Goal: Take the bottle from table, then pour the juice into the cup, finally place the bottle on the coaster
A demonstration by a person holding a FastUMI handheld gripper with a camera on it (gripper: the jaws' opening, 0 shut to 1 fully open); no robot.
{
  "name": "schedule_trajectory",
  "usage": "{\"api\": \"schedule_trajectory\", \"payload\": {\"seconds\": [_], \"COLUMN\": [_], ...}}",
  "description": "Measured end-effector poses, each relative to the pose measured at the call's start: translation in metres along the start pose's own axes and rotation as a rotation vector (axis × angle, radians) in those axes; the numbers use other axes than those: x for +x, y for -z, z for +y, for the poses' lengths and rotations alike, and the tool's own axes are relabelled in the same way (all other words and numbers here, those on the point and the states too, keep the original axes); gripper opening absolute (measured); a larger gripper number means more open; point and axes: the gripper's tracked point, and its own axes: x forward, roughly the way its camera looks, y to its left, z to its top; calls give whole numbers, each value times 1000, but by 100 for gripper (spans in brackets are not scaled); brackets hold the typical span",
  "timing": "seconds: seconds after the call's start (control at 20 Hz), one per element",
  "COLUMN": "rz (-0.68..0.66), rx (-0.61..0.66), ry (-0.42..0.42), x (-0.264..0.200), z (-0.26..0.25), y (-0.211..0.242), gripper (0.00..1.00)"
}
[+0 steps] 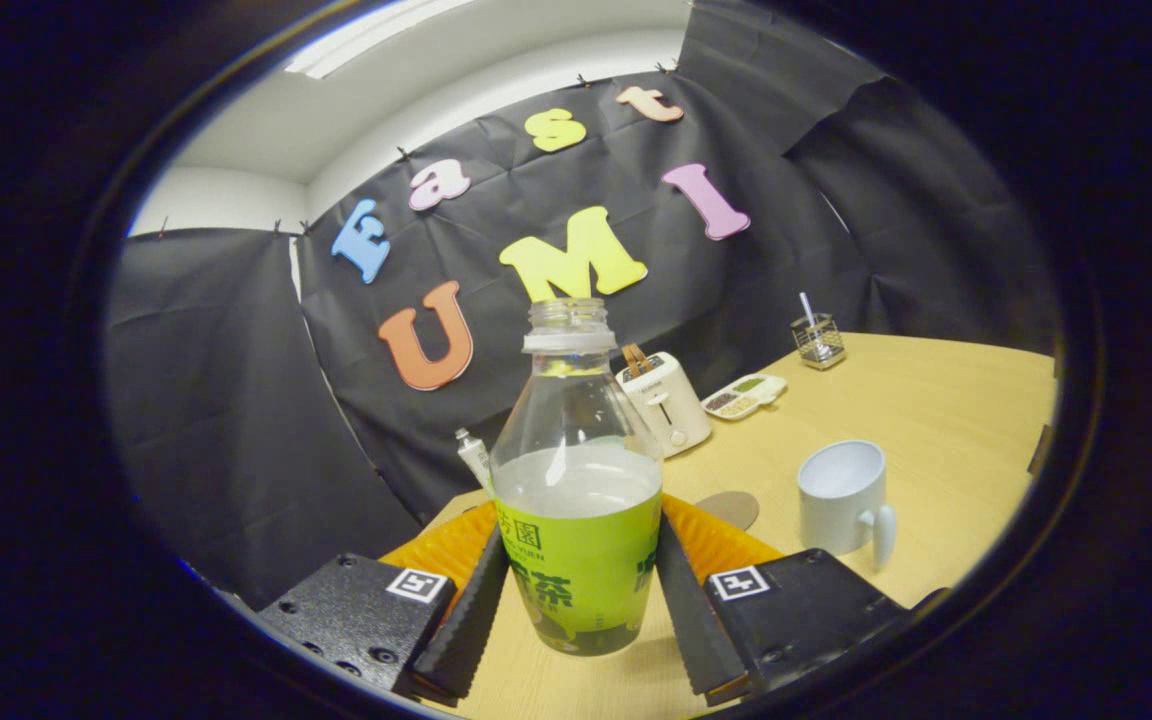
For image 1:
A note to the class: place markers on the green label juice bottle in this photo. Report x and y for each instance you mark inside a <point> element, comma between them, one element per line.
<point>576,560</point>

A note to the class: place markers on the pale blue cup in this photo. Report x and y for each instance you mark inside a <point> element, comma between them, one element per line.
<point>836,510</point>

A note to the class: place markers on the wooden table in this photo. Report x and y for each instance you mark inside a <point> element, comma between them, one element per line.
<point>936,420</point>

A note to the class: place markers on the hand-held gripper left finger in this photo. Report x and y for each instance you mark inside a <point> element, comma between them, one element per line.
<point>471,620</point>

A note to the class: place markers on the white toaster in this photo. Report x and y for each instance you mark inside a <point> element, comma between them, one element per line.
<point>676,405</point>

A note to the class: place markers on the white straw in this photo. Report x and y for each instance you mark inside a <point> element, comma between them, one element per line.
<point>808,310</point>

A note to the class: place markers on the white divided grain tray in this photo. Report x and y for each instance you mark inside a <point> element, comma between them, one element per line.
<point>746,395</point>

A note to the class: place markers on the round brown coaster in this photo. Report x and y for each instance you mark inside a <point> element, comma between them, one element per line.
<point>736,508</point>

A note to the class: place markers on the black backdrop cloth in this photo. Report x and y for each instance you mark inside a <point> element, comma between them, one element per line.
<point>236,400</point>

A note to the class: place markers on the small white green bottle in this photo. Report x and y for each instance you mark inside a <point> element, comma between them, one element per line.
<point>476,460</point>

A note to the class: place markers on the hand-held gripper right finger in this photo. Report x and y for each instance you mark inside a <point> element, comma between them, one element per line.
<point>686,620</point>

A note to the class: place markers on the long ceiling light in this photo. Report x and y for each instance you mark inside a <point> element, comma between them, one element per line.
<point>366,35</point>

